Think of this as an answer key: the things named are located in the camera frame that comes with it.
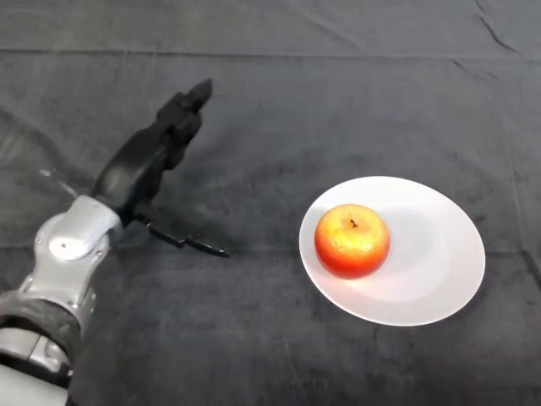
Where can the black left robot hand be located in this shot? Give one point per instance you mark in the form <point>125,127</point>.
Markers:
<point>135,165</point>

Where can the red yellow apple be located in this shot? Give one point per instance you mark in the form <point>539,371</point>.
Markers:
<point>353,241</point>

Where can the white round plate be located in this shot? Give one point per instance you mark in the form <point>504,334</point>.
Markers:
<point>431,262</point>

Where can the black table cloth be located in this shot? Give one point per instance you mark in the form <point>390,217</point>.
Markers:
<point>296,105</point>

